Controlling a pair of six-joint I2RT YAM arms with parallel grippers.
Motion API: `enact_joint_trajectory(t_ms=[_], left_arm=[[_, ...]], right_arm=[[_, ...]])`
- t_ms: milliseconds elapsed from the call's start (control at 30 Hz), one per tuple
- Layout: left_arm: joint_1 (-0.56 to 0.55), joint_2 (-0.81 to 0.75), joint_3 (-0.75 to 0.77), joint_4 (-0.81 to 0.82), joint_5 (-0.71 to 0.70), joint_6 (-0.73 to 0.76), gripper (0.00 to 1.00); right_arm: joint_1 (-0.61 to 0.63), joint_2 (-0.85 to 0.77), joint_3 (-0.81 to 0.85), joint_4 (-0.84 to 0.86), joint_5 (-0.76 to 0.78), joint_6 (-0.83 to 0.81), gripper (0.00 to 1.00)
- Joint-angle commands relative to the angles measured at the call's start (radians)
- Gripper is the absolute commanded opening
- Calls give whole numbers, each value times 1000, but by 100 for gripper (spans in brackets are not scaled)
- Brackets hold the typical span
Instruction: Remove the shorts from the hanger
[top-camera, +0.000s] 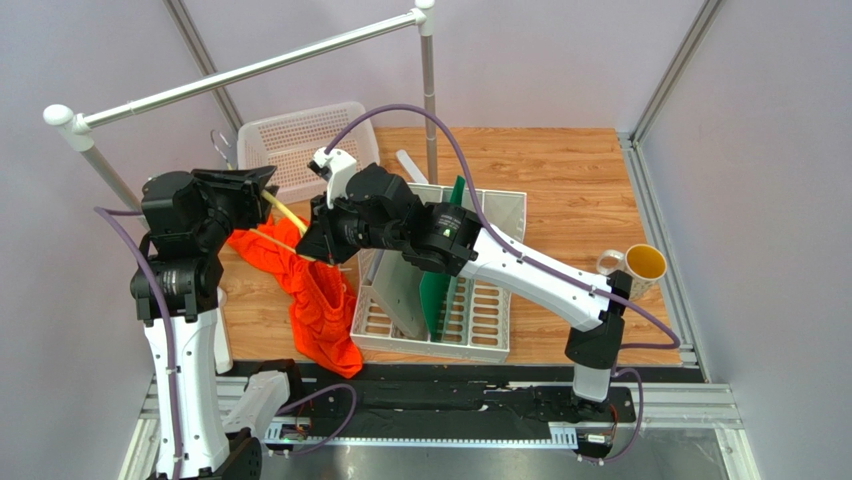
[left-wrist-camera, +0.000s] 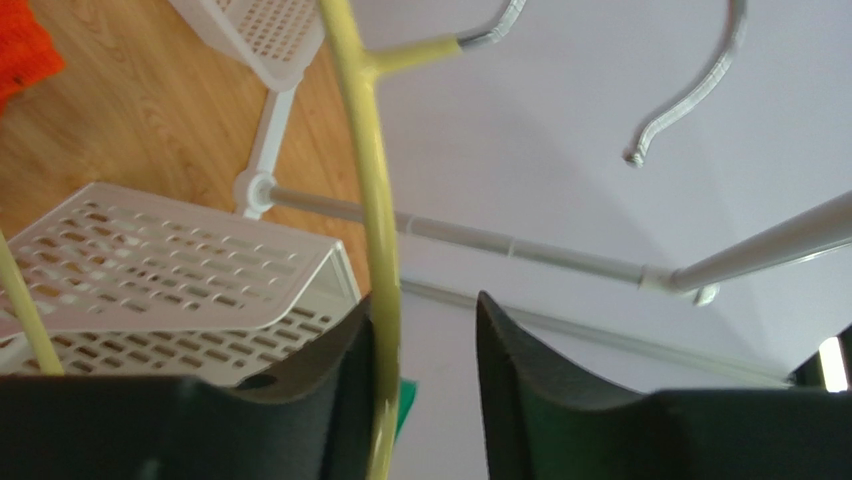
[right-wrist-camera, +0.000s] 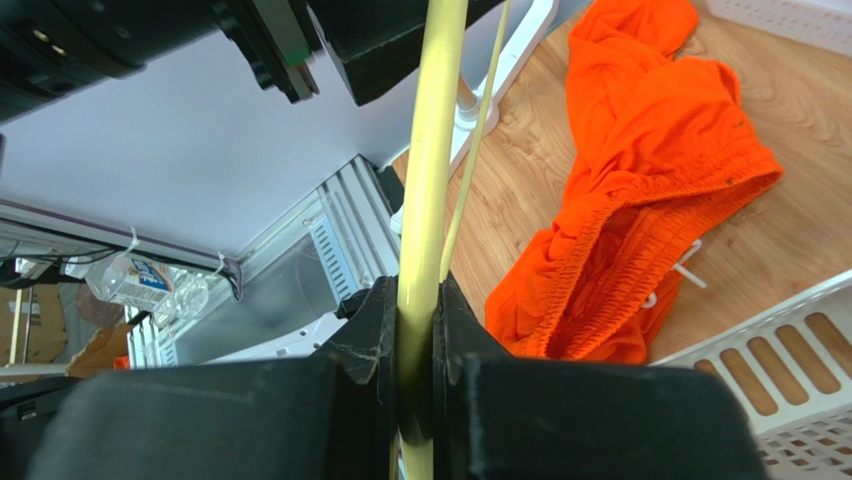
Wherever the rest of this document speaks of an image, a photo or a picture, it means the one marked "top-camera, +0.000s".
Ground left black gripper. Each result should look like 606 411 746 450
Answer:
191 164 278 253

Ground orange shorts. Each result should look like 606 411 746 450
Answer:
227 218 364 379

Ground yellow clothes hanger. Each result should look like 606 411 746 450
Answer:
209 129 315 261

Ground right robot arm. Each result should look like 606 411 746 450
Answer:
296 158 631 403

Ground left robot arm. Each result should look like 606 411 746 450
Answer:
130 166 303 479

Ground white perforated plastic basket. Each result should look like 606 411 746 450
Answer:
236 102 366 204

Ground grey folder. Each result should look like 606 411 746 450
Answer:
358 236 428 340

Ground white plastic file organizer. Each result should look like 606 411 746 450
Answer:
350 177 528 365

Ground white metal clothes rack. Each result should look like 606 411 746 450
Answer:
43 0 440 375

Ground white patterned mug yellow inside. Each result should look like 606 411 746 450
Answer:
596 244 668 301

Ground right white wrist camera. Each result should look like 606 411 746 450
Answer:
309 148 358 209

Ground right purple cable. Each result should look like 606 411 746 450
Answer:
324 103 682 464

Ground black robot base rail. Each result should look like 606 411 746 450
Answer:
212 359 707 461

